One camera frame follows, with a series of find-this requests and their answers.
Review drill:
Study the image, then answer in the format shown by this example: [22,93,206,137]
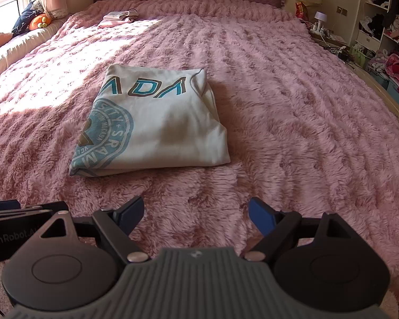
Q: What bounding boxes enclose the beige bench cushion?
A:
[0,18,66,86]

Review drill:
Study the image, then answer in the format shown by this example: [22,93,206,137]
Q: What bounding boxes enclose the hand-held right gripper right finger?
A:
[241,198,353,262]

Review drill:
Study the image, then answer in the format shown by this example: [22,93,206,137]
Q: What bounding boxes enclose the black cables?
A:
[325,39,357,64]

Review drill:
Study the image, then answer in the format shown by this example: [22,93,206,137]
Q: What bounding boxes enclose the white power strip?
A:
[309,26,334,38]

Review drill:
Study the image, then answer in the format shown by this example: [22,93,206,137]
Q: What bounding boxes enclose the pink fluffy blanket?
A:
[0,0,399,310]

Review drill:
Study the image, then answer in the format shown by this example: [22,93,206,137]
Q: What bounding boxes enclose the red snack bag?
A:
[295,1,309,22]

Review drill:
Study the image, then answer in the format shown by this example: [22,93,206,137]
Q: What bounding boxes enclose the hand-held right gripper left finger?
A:
[41,195,150,263]

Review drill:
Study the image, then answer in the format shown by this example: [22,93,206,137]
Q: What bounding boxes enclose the orange plush toy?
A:
[28,14,52,31]

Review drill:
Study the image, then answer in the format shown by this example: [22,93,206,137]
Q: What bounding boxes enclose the pink folded cloth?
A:
[98,18,134,29]

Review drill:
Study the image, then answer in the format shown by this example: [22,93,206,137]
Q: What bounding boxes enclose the wooden bed frame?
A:
[352,62,399,132]

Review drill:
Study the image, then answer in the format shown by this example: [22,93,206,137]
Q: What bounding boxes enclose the white wardrobe shelf unit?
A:
[348,0,399,108]

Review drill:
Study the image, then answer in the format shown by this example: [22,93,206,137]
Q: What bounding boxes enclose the white printed sweatshirt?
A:
[68,63,231,178]

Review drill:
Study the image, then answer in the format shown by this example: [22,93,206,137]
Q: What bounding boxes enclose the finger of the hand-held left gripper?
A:
[0,199,20,212]
[0,202,70,223]

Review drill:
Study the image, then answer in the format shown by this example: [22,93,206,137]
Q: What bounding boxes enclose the navy patterned pillow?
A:
[11,0,43,37]

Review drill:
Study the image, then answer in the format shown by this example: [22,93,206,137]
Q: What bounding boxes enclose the green basket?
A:
[350,44,368,69]

